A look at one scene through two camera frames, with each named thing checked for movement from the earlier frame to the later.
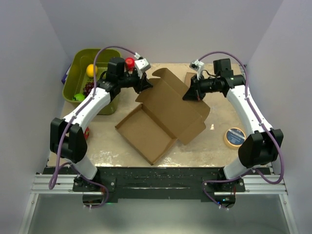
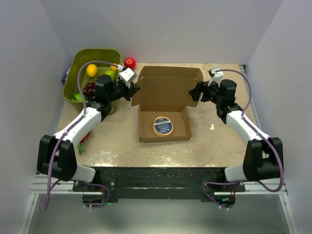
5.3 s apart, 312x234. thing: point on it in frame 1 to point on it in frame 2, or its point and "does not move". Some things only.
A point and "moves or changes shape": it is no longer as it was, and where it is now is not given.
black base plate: [159, 185] does not move
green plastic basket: [76, 76] does not move
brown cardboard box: [164, 115] moves or changes shape
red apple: [129, 63] does not move
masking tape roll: [234, 137] to [162, 126]
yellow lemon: [90, 70] does not move
